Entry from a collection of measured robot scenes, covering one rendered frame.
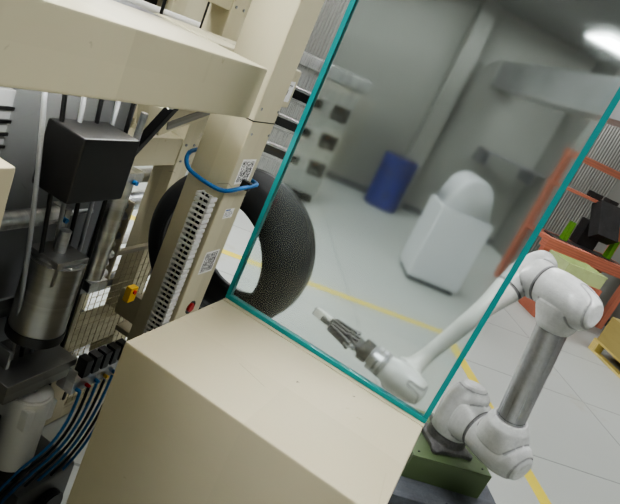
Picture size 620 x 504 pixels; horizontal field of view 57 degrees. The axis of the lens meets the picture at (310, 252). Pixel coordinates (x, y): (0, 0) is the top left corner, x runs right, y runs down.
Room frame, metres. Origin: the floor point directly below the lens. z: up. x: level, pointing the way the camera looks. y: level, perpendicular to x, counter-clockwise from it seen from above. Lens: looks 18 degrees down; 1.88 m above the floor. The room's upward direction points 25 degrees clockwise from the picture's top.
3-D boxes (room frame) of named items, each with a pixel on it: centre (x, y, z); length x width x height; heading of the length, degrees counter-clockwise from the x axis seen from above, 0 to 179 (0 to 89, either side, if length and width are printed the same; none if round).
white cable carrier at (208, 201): (1.47, 0.31, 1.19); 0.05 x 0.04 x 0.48; 74
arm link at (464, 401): (1.99, -0.79, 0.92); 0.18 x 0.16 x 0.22; 38
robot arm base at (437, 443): (2.01, -0.78, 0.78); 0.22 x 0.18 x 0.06; 20
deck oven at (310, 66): (7.88, 0.99, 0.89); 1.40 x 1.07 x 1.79; 105
